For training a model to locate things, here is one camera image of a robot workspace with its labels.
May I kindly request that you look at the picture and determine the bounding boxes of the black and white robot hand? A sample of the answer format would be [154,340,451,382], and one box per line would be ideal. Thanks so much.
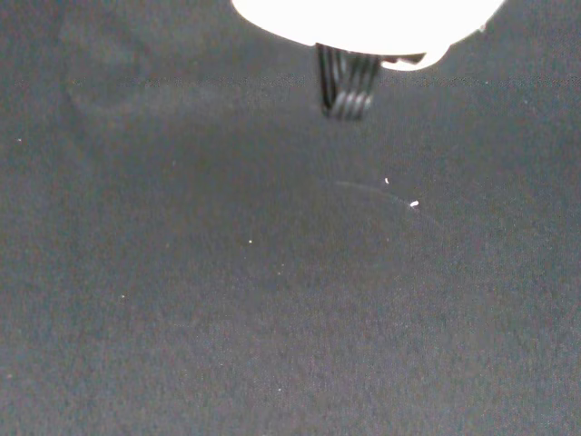
[230,0,507,122]

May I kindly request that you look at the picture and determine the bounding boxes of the black bench cloth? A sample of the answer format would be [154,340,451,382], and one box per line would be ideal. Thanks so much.
[0,0,581,436]

